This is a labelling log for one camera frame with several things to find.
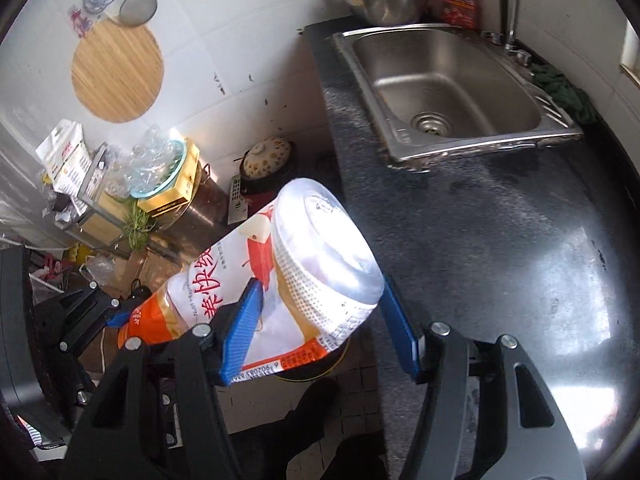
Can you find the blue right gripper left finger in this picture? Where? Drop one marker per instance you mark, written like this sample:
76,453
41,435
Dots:
236,328

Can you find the stainless steel sink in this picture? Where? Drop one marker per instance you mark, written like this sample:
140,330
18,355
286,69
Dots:
437,91

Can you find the steel stock pot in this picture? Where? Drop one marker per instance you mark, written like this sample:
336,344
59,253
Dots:
184,233

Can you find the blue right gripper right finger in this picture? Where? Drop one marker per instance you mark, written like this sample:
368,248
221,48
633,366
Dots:
408,341

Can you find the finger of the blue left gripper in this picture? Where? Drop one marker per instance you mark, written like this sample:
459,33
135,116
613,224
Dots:
118,318

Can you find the clay pot with lid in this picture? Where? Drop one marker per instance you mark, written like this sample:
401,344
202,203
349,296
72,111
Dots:
268,165

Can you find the yellow box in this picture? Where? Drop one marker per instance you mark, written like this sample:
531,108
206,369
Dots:
178,187

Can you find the mesh strainer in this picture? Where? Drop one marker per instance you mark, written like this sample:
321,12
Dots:
132,13

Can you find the steel mixing bowl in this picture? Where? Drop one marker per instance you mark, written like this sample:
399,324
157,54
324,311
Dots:
386,13

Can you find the round wooden board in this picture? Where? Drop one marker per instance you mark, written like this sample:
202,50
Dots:
117,71

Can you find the orange plastic drink bottle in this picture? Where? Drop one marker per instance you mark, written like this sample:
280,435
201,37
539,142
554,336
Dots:
319,277

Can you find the clear plastic bag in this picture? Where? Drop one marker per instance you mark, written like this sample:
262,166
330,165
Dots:
146,168

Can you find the dark green cloth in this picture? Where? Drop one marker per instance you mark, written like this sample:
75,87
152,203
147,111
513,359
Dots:
570,98

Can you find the chrome faucet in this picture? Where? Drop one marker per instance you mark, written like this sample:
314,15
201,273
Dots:
506,37

